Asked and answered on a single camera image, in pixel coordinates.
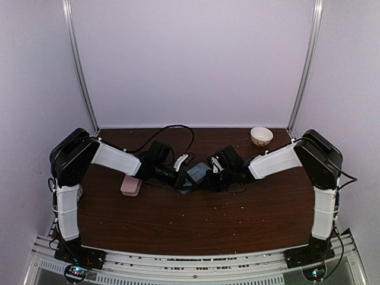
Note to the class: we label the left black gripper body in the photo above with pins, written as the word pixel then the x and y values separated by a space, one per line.
pixel 180 178

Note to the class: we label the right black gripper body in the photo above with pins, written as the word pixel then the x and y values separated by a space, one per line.
pixel 217 183

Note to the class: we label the grey-blue glasses case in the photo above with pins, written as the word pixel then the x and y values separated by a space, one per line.
pixel 197 174

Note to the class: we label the pink glasses case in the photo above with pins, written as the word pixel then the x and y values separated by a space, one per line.
pixel 130 186

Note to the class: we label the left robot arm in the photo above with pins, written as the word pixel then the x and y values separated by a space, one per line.
pixel 70 160

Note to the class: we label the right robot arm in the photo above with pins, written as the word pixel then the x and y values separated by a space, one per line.
pixel 313 155

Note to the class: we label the white ceramic bowl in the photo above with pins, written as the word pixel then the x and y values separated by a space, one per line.
pixel 261 136

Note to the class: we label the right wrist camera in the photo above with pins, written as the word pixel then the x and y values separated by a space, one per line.
pixel 214 164

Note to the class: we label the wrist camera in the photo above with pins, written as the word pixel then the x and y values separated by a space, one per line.
pixel 214 164
pixel 183 160

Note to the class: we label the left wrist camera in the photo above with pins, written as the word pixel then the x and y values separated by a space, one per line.
pixel 183 160

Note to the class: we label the aluminium front rail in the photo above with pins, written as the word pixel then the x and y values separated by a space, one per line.
pixel 267 267

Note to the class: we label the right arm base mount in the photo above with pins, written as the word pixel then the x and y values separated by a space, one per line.
pixel 311 261

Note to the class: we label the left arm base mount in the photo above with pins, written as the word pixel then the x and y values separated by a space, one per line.
pixel 79 266

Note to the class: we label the right aluminium frame post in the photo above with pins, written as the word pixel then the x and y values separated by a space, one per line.
pixel 307 66

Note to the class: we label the aluminium frame post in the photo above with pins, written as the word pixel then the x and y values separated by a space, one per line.
pixel 307 66
pixel 78 67

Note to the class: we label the left aluminium frame post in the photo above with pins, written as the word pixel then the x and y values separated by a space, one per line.
pixel 78 67

